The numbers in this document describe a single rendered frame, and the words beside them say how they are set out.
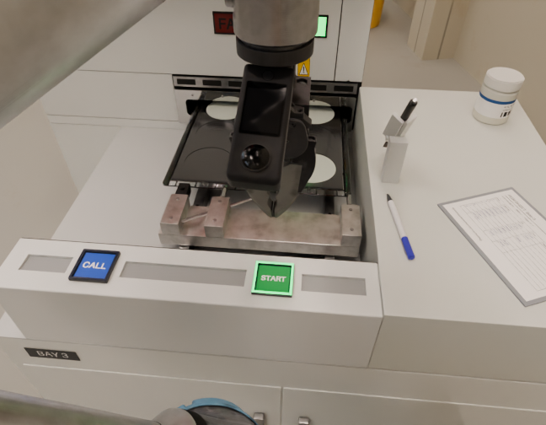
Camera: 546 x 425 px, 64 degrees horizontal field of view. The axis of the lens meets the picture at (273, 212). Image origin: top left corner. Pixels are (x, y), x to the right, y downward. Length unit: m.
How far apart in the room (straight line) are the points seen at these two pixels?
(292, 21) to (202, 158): 0.60
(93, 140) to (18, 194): 1.29
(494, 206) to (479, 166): 0.11
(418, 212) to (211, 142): 0.48
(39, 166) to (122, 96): 1.56
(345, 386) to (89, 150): 0.94
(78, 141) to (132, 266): 0.71
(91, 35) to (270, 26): 0.23
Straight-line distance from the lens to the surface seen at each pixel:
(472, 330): 0.65
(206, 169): 0.91
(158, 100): 1.17
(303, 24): 0.39
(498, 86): 0.98
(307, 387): 0.79
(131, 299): 0.64
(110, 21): 0.18
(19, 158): 2.82
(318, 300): 0.61
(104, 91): 1.21
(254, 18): 0.38
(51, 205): 2.41
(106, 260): 0.69
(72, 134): 1.33
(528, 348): 0.71
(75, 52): 0.17
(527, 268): 0.72
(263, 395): 0.83
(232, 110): 1.10
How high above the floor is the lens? 1.45
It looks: 44 degrees down
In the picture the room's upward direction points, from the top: straight up
